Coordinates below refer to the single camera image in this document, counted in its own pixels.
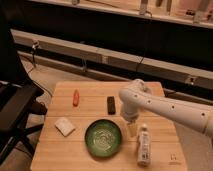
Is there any orange carrot toy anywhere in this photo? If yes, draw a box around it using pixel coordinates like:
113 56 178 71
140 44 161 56
73 90 79 107

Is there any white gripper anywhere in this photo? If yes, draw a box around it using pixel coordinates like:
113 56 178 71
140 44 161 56
121 104 139 137

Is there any black hanging cable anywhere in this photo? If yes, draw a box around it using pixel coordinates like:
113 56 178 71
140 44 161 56
135 9 154 73

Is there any white sponge block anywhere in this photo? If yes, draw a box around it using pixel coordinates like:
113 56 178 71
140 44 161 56
55 117 75 137

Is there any green ceramic bowl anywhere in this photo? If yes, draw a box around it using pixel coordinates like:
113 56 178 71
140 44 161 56
84 119 123 158

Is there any white plastic bottle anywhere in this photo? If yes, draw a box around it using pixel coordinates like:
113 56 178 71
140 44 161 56
137 124 151 166

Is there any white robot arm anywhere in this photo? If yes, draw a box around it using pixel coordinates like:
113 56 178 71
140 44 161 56
119 79 213 138

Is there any black office chair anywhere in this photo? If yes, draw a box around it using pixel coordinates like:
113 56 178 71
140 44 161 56
0 6 47 165

